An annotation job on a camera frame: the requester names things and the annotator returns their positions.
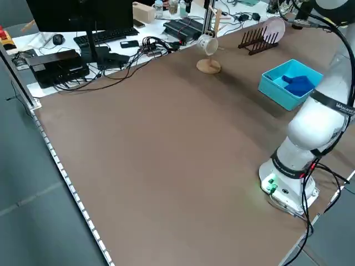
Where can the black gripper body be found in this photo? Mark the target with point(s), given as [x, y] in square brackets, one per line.
[303, 23]

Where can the pale pink round plate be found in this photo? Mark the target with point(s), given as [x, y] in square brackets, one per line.
[274, 29]

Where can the bright blue square rag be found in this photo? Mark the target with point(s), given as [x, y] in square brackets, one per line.
[298, 86]

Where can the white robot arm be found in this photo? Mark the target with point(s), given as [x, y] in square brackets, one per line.
[313, 130]

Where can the dark wooden dish rack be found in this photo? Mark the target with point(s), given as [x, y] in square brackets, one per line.
[256, 47]

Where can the cyan plastic box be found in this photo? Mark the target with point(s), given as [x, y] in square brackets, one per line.
[277, 91]

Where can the wooden mug stand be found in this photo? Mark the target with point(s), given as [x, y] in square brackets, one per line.
[208, 67]

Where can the black box device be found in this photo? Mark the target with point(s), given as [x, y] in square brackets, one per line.
[55, 69]

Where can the black power adapter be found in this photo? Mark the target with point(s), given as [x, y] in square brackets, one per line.
[244, 17]
[256, 16]

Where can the teal cup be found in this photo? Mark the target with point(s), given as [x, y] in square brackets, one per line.
[184, 8]

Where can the black ribbed metal device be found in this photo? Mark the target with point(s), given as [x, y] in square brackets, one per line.
[183, 29]

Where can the glass jar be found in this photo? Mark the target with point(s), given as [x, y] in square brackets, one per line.
[174, 7]

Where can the clear plastic bottle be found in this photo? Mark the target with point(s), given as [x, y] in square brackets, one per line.
[158, 8]

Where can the usb hub with plugs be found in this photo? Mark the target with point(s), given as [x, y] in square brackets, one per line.
[151, 51]

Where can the light wooden block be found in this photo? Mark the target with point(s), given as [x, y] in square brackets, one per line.
[144, 12]

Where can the black smartphone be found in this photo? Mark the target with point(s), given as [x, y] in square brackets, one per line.
[129, 43]

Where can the black keyboard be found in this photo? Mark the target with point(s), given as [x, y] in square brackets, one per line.
[111, 34]

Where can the black computer monitor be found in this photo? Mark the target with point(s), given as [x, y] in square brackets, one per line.
[80, 14]

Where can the black computer mouse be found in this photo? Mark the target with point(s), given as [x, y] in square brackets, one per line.
[58, 39]

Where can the red emergency stop button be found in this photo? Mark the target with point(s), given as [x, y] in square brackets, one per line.
[5, 37]

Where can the aluminium profile post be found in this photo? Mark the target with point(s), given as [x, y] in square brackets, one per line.
[208, 16]

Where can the aluminium frame rail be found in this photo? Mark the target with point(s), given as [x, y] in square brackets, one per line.
[20, 80]

